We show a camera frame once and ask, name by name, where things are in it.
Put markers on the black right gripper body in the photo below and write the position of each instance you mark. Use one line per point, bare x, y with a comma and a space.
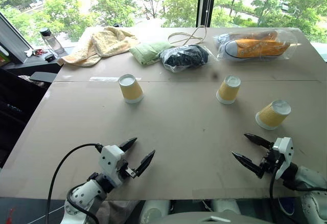
272, 164

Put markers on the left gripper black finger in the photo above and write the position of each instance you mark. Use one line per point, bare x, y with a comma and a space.
145, 163
127, 143

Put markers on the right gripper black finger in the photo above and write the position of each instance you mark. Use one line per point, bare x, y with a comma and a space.
247, 163
259, 140

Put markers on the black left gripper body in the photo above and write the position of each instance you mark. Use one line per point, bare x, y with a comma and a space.
124, 169

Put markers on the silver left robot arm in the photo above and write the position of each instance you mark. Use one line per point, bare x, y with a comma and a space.
84, 196

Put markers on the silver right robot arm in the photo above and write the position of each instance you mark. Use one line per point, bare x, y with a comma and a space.
311, 179

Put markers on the yellow ribbed paper cup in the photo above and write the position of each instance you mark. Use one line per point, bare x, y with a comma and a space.
130, 89
272, 115
228, 91

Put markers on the white rounded robot shell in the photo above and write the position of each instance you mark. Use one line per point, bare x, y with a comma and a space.
226, 206
154, 211

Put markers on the grey robot torso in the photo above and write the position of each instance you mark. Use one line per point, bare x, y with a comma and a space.
207, 219

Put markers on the orange canvas sneaker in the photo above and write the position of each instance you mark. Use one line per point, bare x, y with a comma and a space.
255, 35
258, 48

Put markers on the folded light green cloth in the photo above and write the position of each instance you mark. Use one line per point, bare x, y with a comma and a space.
146, 51

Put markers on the pale yellow towel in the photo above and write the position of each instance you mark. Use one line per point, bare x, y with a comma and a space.
102, 45

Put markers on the clear plastic shoe bag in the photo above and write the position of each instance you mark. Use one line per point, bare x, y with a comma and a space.
288, 42

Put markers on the clear bag with black garment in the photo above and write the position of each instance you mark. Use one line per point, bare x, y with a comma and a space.
185, 57

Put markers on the flat grey device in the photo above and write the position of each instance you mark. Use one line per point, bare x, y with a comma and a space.
43, 77

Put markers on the black chair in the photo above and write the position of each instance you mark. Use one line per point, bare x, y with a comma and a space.
18, 106

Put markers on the small black round object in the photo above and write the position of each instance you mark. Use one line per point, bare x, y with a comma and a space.
49, 57

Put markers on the clear bottle with black cap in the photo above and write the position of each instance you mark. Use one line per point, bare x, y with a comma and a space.
54, 42

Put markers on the red and white small items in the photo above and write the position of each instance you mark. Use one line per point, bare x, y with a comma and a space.
38, 52

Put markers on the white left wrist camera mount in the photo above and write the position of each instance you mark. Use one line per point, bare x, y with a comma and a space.
110, 157

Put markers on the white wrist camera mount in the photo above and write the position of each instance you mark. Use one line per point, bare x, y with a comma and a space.
284, 144
110, 157

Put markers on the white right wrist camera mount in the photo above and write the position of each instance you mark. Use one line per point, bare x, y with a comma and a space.
284, 144

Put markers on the dark window frame post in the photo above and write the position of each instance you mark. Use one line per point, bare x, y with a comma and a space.
203, 1

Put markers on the grey slanted window frame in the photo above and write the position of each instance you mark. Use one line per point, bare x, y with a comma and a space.
15, 42

